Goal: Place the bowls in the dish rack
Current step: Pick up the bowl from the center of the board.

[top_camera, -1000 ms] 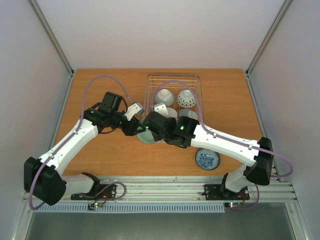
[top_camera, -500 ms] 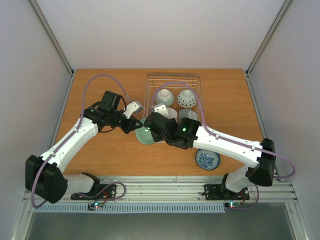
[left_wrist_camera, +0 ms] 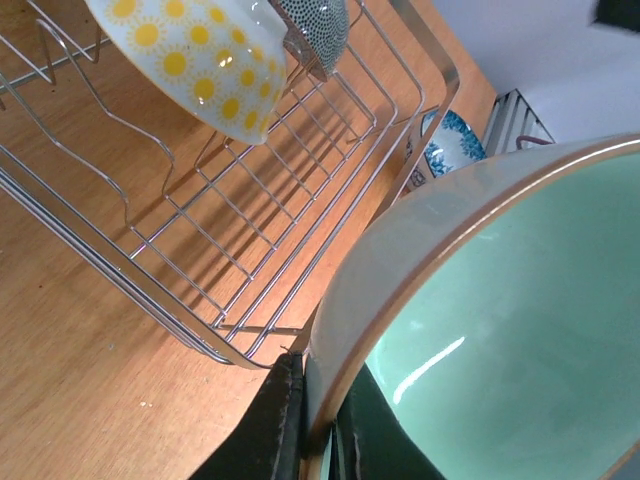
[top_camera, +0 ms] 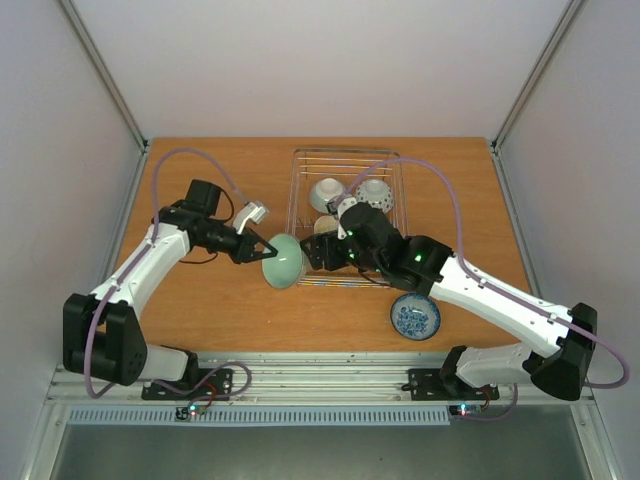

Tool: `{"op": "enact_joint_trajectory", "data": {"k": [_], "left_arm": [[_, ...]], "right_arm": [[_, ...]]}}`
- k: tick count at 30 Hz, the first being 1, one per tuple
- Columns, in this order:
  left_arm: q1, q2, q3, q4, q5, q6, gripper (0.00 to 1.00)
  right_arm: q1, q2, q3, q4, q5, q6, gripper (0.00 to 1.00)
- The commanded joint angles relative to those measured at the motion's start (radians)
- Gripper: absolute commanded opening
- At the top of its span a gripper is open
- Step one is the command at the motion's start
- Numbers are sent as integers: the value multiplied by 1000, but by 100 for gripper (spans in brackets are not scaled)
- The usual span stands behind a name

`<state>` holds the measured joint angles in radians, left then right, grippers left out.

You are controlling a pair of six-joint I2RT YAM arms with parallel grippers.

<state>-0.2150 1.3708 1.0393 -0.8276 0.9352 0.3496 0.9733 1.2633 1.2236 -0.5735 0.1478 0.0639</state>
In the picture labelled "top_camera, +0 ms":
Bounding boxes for right controller board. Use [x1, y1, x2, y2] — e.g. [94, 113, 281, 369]
[449, 403, 488, 418]

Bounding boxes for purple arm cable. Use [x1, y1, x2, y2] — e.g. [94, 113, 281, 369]
[334, 157, 631, 424]
[87, 147, 251, 401]

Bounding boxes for grey slotted cable duct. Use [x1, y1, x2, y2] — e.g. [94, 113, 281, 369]
[68, 405, 450, 427]

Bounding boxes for green ring patterned bowl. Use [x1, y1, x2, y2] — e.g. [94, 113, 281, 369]
[308, 177, 345, 214]

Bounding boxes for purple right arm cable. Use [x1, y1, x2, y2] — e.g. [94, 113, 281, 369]
[334, 157, 631, 424]

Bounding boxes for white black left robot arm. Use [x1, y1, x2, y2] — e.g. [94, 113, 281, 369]
[63, 180, 277, 398]

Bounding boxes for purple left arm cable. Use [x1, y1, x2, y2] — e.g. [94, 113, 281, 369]
[87, 147, 251, 401]

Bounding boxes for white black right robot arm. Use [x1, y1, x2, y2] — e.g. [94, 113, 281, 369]
[301, 199, 597, 401]

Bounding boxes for pale green bowl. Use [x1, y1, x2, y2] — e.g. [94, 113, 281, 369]
[262, 233, 306, 289]

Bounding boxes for blue floral white bowl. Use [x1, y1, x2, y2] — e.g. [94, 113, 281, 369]
[390, 293, 441, 341]

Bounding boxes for pink patterned bowl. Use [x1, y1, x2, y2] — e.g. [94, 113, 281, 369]
[355, 179, 394, 214]

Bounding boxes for aluminium frame rails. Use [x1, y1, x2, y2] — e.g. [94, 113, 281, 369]
[19, 0, 640, 480]

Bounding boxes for controller board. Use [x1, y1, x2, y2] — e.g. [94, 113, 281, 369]
[449, 403, 488, 418]
[174, 405, 208, 421]

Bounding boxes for yellow blue patterned bowl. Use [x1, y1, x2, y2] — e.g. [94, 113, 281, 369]
[313, 215, 339, 234]

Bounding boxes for left controller board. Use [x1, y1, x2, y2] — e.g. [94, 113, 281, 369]
[174, 405, 208, 421]

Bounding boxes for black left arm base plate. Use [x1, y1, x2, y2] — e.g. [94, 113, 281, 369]
[141, 368, 233, 401]

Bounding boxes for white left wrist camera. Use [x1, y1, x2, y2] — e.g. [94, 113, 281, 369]
[232, 201, 270, 235]

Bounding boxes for metal wire dish rack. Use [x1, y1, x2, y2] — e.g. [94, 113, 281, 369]
[286, 147, 409, 288]

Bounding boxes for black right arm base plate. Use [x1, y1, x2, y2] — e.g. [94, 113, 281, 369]
[401, 368, 500, 401]

